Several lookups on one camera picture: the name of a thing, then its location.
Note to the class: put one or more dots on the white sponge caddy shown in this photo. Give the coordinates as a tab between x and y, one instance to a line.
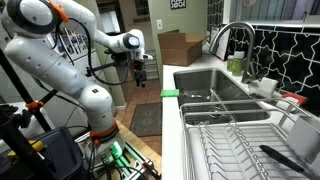
266	86

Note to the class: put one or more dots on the orange clamp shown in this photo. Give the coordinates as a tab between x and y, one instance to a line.
34	105

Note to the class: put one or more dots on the grey floor mat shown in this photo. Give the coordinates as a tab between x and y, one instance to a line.
146	119

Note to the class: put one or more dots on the brown cardboard box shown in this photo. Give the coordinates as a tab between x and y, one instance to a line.
181	50

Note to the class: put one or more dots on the red black clamp tool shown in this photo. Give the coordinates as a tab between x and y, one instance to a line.
151	168

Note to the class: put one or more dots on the black tripod stand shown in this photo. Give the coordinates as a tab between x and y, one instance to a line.
20	90

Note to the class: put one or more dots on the black camera stand rod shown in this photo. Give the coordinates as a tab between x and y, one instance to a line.
100	68

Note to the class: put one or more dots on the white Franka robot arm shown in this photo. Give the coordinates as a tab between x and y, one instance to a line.
56	70

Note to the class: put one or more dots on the green sponge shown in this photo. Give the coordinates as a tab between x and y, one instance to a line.
169	93

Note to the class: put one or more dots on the tall green soap bottle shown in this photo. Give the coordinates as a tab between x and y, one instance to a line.
238	65

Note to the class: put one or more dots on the white paper card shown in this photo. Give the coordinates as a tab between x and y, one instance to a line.
221	43

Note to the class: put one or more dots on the white fridge with photos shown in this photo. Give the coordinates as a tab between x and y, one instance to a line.
75	43

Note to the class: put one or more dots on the short green soap bottle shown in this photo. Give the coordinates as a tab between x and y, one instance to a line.
230	64

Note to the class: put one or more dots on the stainless steel sink basin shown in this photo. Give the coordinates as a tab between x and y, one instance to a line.
206	83

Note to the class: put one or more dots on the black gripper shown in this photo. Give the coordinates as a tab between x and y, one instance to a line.
140	70

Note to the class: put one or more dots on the black white patterned picture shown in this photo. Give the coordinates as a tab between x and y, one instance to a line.
178	4

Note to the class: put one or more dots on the red rimmed white scrubber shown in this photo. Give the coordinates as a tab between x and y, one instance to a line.
295	98

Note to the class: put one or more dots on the steel gooseneck faucet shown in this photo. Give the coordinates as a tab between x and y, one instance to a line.
248	50

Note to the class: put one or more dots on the white utensil holder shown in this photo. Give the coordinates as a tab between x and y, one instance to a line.
305	138

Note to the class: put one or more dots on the dark blue bin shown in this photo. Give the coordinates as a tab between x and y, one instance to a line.
61	153

